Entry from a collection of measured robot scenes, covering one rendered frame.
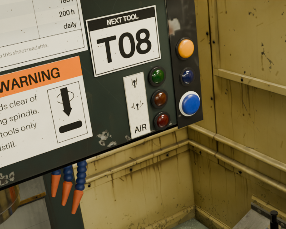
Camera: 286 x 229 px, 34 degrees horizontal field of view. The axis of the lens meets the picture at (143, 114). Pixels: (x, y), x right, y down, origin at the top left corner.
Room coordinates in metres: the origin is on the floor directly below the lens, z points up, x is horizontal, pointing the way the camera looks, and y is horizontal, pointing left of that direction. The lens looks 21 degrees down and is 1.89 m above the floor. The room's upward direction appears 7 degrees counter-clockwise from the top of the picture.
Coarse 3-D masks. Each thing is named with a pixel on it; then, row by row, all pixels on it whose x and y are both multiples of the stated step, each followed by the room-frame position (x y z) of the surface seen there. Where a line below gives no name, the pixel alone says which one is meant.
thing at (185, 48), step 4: (184, 40) 0.62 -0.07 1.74; (188, 40) 0.62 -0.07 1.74; (180, 44) 0.62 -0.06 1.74; (184, 44) 0.62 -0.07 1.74; (188, 44) 0.62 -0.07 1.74; (192, 44) 0.63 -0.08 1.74; (180, 48) 0.62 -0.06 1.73; (184, 48) 0.62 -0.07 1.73; (188, 48) 0.62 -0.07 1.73; (192, 48) 0.63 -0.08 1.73; (180, 52) 0.62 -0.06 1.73; (184, 52) 0.62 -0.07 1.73; (188, 52) 0.62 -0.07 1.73; (192, 52) 0.63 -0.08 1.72; (184, 56) 0.62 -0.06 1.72; (188, 56) 0.62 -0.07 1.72
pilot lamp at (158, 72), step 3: (153, 72) 0.60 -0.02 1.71; (156, 72) 0.60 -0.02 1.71; (159, 72) 0.60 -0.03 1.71; (162, 72) 0.60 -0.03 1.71; (153, 75) 0.60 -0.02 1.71; (156, 75) 0.60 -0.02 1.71; (159, 75) 0.60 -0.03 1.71; (162, 75) 0.60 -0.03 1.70; (153, 78) 0.60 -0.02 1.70; (156, 78) 0.60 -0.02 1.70; (159, 78) 0.60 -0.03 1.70; (162, 78) 0.60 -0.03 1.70; (153, 81) 0.60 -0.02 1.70; (156, 81) 0.60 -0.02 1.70; (159, 81) 0.60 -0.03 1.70
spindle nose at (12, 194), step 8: (0, 192) 0.62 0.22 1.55; (8, 192) 0.64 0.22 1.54; (16, 192) 0.66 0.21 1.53; (0, 200) 0.62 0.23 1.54; (8, 200) 0.63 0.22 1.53; (16, 200) 0.66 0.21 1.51; (0, 208) 0.62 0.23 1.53; (8, 208) 0.63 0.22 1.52; (16, 208) 0.65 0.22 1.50; (0, 216) 0.62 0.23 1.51; (8, 216) 0.63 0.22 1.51
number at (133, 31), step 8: (144, 24) 0.60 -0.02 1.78; (152, 24) 0.61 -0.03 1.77; (120, 32) 0.58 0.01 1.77; (128, 32) 0.59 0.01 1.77; (136, 32) 0.59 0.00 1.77; (144, 32) 0.60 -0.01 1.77; (152, 32) 0.60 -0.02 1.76; (120, 40) 0.58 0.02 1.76; (128, 40) 0.59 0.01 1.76; (136, 40) 0.59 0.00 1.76; (144, 40) 0.60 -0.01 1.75; (152, 40) 0.60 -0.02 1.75; (120, 48) 0.58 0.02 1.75; (128, 48) 0.59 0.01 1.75; (136, 48) 0.59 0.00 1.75; (144, 48) 0.60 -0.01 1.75; (152, 48) 0.60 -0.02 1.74; (120, 56) 0.58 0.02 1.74; (128, 56) 0.59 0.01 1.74; (136, 56) 0.59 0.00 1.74; (144, 56) 0.60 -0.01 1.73; (120, 64) 0.58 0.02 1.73
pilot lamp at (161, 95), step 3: (159, 93) 0.60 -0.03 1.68; (162, 93) 0.60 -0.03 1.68; (156, 96) 0.60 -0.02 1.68; (159, 96) 0.60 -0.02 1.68; (162, 96) 0.60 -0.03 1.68; (165, 96) 0.60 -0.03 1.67; (156, 99) 0.60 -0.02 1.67; (159, 99) 0.60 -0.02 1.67; (162, 99) 0.60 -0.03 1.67; (165, 99) 0.60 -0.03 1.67; (156, 102) 0.60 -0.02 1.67; (159, 102) 0.60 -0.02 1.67; (162, 102) 0.60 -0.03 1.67; (165, 102) 0.60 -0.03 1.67; (159, 105) 0.60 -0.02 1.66
